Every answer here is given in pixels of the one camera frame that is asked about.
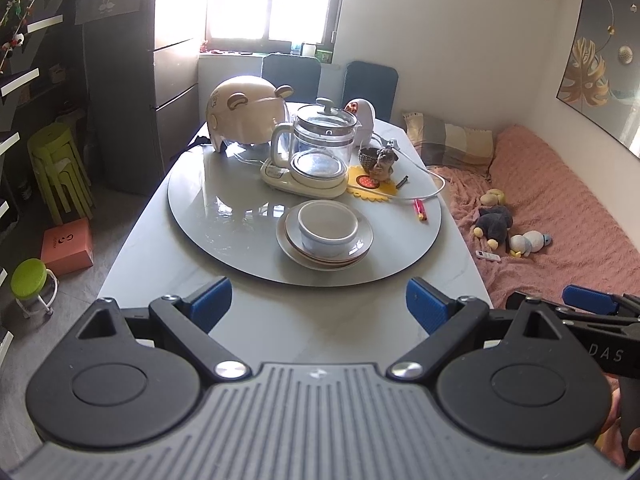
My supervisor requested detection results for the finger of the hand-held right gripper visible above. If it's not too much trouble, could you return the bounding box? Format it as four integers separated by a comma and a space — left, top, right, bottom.
555, 285, 640, 332

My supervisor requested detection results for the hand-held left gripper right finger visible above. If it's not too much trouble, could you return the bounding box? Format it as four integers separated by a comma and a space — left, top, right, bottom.
386, 277, 568, 382

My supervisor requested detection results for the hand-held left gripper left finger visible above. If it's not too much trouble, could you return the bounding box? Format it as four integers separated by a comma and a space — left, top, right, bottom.
75, 276, 253, 382

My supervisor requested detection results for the large white plate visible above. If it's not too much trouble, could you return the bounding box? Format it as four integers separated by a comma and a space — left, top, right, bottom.
276, 219, 369, 272

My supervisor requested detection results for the white bowl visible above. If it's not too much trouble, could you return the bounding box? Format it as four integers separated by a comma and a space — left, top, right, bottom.
298, 199, 361, 244

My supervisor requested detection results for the person's right hand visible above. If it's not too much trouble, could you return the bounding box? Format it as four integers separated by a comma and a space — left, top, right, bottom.
599, 384, 640, 472

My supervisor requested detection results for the white and blue plush toy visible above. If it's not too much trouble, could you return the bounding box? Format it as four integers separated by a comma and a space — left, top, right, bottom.
508, 230, 554, 259

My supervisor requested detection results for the round grey turntable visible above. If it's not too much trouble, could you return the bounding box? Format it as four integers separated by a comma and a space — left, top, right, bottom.
167, 141, 444, 289

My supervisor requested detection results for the pink blanket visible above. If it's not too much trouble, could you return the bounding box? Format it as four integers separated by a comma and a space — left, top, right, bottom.
429, 124, 640, 312

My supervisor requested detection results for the dark grey plush toy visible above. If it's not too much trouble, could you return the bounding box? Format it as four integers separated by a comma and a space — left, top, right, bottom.
472, 204, 515, 251

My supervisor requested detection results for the yellow flower coaster mat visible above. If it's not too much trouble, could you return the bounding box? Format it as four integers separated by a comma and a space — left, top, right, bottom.
345, 162, 401, 202

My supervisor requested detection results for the hedgehog figurine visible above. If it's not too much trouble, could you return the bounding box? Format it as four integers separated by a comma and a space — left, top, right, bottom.
358, 145, 401, 181

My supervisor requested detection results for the orange box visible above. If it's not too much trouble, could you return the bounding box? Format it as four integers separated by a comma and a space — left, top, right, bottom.
39, 218, 95, 276

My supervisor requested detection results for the plaid pillow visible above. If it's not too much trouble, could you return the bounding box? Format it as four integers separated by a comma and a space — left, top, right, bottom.
402, 111, 499, 177

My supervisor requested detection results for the small green top stool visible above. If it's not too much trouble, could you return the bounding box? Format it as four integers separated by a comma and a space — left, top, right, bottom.
10, 258, 60, 317

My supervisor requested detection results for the cream bear ear helmet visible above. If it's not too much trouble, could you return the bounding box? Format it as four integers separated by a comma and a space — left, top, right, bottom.
206, 75, 294, 162

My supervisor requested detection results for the white egg-shaped device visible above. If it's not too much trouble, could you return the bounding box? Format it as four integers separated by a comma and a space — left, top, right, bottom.
344, 99, 377, 144

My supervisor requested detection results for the glass kettle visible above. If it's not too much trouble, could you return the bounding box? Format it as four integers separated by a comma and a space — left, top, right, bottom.
270, 97, 364, 184

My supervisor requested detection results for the grey refrigerator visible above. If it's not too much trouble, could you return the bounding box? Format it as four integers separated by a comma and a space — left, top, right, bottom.
81, 0, 201, 197

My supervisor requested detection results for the stack of green stools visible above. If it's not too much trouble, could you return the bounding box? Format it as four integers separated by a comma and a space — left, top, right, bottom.
27, 122, 96, 226

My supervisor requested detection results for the dark blue chair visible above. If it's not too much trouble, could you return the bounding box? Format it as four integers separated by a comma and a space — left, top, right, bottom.
342, 61, 400, 124
261, 53, 322, 104

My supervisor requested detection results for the white cable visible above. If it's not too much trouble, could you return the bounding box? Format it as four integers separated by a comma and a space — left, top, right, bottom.
347, 132, 454, 206

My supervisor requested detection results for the gold leaf wall poster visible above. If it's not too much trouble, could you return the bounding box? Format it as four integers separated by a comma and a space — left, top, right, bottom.
556, 0, 640, 159

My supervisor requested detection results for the black wall shelf unit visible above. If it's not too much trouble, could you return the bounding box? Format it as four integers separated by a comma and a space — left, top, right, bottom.
0, 0, 89, 362

